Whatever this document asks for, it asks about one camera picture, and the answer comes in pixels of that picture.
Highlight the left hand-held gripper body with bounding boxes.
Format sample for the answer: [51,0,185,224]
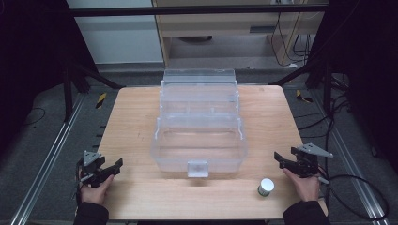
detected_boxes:
[76,150,111,188]

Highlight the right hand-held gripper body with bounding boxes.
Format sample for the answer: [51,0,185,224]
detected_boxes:
[289,142,334,178]

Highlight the small white-lidded green jar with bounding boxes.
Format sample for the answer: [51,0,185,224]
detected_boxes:
[257,177,276,198]

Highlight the clear plastic storage box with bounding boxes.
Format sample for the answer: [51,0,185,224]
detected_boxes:
[150,68,249,179]

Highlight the person's left hand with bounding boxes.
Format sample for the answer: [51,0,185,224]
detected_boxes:
[80,174,115,206]

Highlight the person's right hand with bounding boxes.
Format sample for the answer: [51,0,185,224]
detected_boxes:
[283,169,321,203]

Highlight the yellow-black tape strip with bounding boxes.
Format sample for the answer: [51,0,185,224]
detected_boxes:
[95,92,108,110]
[296,89,314,104]

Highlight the black metal stand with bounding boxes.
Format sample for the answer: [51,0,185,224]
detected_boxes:
[268,57,333,117]
[61,60,126,124]

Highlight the white cabinet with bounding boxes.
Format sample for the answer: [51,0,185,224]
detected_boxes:
[66,0,164,66]

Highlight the light wooden desk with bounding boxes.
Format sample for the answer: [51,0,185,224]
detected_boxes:
[151,0,327,68]

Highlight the black horizontal bar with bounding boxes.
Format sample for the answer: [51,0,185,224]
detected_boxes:
[67,4,330,18]

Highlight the aluminium floor rail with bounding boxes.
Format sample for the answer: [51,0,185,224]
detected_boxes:
[8,93,86,225]
[313,90,390,225]

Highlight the black floor cables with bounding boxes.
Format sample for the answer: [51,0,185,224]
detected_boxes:
[294,74,356,139]

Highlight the thin black floor cable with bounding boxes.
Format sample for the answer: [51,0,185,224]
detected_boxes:
[23,107,47,128]

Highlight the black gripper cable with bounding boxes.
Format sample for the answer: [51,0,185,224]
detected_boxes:
[318,173,390,221]

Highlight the hanging black cables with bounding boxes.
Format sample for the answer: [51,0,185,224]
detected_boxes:
[269,12,314,68]

